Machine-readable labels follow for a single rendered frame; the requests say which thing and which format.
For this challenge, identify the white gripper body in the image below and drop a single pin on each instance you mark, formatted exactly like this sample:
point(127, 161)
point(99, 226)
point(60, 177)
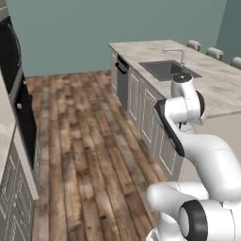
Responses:
point(187, 128)

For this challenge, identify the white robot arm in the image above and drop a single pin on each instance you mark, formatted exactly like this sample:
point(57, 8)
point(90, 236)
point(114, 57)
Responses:
point(216, 163)

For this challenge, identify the grey panelled cupboard door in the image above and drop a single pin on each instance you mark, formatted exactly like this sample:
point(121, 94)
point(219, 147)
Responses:
point(134, 95)
point(167, 153)
point(148, 116)

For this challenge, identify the grey sink basin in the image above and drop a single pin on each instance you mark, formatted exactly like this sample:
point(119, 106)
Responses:
point(168, 70)

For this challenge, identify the silver tap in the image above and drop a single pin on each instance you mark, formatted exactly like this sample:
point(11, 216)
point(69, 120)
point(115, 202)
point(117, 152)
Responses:
point(182, 56)

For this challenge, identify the dark grey dishwasher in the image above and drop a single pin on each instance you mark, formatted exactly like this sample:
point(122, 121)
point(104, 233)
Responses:
point(122, 84)

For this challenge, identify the narrow grey cupboard door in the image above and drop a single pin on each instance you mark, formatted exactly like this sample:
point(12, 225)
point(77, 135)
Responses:
point(114, 70)

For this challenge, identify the grey cupboard run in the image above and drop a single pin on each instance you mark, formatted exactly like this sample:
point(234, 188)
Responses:
point(15, 197)

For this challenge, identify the black wall microwave oven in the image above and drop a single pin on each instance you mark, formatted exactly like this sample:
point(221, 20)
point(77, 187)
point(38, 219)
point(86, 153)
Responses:
point(9, 56)

